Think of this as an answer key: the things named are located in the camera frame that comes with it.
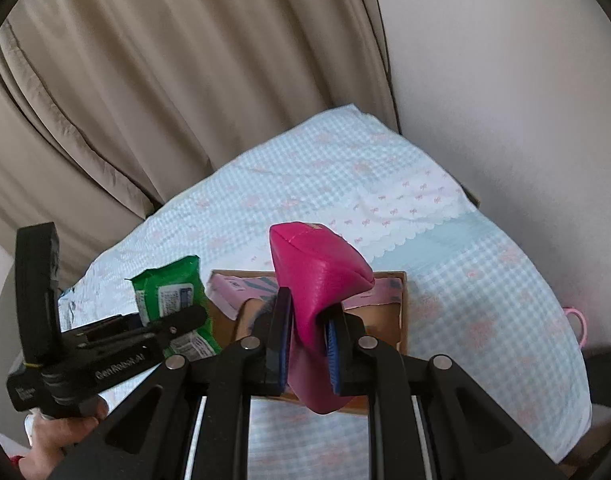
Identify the pink striped packet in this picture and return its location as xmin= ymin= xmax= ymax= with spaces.
xmin=207 ymin=274 xmax=279 ymax=320

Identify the person's left hand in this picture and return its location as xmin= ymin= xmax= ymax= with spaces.
xmin=22 ymin=396 xmax=109 ymax=480

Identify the pink leather pouch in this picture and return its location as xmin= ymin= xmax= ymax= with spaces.
xmin=270 ymin=222 xmax=375 ymax=415

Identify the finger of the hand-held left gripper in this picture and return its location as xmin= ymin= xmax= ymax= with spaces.
xmin=126 ymin=304 xmax=208 ymax=361

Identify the light blue checkered bedsheet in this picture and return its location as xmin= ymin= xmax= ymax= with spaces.
xmin=58 ymin=104 xmax=593 ymax=480

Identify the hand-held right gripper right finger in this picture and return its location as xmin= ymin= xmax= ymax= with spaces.
xmin=327 ymin=316 xmax=570 ymax=480

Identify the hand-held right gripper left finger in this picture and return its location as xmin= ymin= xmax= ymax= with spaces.
xmin=44 ymin=287 xmax=293 ymax=480

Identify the beige curtain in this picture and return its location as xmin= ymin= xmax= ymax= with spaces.
xmin=0 ymin=0 xmax=399 ymax=251

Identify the green wet wipes pack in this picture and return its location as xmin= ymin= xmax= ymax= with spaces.
xmin=130 ymin=255 xmax=223 ymax=361

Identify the cardboard box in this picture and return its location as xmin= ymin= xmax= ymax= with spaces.
xmin=206 ymin=270 xmax=409 ymax=405

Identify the pink ring handle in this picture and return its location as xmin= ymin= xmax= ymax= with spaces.
xmin=563 ymin=307 xmax=587 ymax=348

